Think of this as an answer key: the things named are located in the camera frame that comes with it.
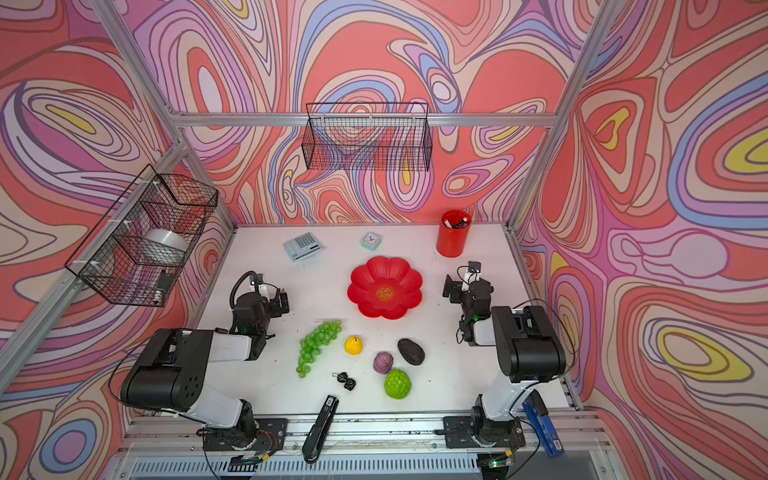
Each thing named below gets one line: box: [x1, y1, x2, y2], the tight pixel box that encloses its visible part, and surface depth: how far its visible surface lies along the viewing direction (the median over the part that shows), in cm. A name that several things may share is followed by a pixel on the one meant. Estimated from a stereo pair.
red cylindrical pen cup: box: [436, 209, 472, 259], surface depth 108 cm
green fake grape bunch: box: [296, 320, 342, 379], surface depth 86 cm
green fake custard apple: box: [384, 369, 412, 400], surface depth 78 cm
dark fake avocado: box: [397, 338, 425, 365], surface depth 85 cm
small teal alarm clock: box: [361, 232, 382, 251], surface depth 115 cm
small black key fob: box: [332, 372, 356, 391], surface depth 82 cm
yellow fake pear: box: [344, 336, 363, 356], surface depth 86 cm
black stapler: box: [302, 395, 339, 464], surface depth 72 cm
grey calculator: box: [283, 232, 323, 262], surface depth 113 cm
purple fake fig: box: [373, 351, 394, 375], surface depth 82 cm
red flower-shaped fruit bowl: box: [347, 256, 423, 320], surface depth 103 cm
